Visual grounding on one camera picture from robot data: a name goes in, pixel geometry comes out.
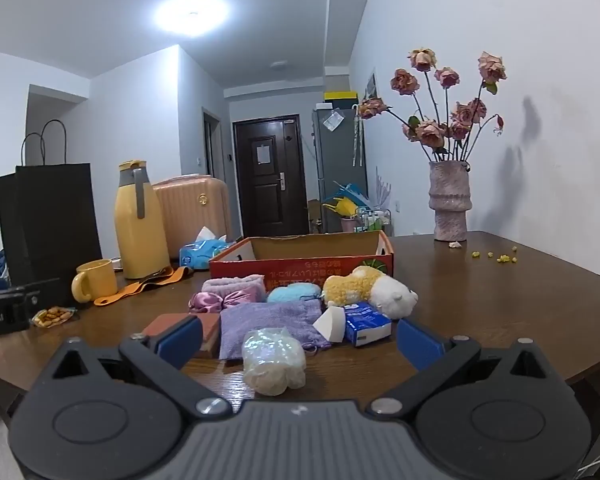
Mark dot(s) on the clear snack packet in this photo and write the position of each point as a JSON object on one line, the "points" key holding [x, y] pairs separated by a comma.
{"points": [[52, 316]]}

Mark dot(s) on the scattered yellow crumbs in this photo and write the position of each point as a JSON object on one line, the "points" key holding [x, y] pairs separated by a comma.
{"points": [[502, 259]]}

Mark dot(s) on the purple cloth pouch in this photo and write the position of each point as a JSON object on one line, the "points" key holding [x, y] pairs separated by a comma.
{"points": [[265, 325]]}

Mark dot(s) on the black paper bag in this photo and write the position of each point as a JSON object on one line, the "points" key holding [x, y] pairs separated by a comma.
{"points": [[50, 220]]}

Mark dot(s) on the wall poster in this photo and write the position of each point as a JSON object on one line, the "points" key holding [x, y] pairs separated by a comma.
{"points": [[371, 86]]}

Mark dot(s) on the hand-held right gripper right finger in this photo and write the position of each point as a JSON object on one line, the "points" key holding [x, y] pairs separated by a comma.
{"points": [[420, 345]]}

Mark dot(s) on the pink satin scrunchie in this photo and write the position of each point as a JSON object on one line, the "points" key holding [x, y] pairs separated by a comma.
{"points": [[236, 297]]}

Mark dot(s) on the round ceiling light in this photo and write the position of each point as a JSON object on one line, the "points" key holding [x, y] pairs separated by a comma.
{"points": [[192, 12]]}

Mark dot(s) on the beige ribbed suitcase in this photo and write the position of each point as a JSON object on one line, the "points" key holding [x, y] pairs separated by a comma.
{"points": [[195, 215]]}

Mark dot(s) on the storage cart with bottles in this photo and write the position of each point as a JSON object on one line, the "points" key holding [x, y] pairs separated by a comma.
{"points": [[375, 220]]}

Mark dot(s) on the white wedge sponge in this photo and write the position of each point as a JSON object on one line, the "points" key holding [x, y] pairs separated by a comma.
{"points": [[330, 325]]}

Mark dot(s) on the side room door frame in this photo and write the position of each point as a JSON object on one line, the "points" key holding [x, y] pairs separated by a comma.
{"points": [[212, 145]]}

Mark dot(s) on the yellow and black box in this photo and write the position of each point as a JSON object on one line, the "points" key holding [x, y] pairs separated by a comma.
{"points": [[341, 96]]}

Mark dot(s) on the blue tissue pack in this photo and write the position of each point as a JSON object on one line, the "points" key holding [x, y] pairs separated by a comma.
{"points": [[202, 252]]}

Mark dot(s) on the yellow mug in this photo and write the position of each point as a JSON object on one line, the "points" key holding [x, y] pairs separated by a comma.
{"points": [[99, 280]]}

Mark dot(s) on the purple satin scrunchie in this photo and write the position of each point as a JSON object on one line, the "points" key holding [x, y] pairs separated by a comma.
{"points": [[205, 302]]}

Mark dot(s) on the blue pocket tissue packet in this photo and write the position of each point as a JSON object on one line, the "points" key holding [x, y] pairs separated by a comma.
{"points": [[367, 325]]}

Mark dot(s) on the clear bag of white cotton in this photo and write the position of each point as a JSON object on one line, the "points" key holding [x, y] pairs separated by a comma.
{"points": [[272, 360]]}

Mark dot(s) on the red cardboard box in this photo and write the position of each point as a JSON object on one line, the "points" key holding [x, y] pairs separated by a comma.
{"points": [[300, 267]]}

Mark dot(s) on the small ceiling lamp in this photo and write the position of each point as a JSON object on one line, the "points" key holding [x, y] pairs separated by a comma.
{"points": [[280, 65]]}

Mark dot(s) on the pink textured vase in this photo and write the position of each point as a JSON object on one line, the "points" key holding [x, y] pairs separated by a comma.
{"points": [[449, 200]]}

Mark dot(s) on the dark brown entrance door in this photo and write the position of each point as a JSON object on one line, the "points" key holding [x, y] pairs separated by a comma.
{"points": [[270, 180]]}

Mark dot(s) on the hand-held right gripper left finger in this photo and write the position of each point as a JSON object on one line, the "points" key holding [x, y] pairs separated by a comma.
{"points": [[180, 341]]}

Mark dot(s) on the grey refrigerator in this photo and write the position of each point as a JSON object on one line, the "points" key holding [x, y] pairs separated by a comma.
{"points": [[337, 160]]}

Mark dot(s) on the yellow thermos jug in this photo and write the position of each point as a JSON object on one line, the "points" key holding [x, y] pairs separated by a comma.
{"points": [[140, 235]]}

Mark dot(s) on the light blue fluffy puff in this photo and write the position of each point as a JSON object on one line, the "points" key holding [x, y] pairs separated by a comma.
{"points": [[295, 292]]}

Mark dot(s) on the yellow watering can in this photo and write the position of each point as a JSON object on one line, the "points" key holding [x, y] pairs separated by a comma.
{"points": [[347, 206]]}

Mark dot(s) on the yellow and white plush toy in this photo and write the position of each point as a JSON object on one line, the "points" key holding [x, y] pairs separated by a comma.
{"points": [[365, 287]]}

